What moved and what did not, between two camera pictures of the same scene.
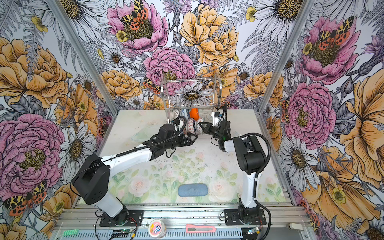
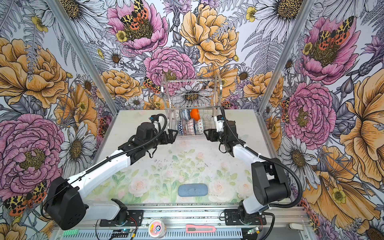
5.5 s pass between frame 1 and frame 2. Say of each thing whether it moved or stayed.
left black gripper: moved
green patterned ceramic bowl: stayed
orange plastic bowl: stayed
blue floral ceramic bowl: stayed
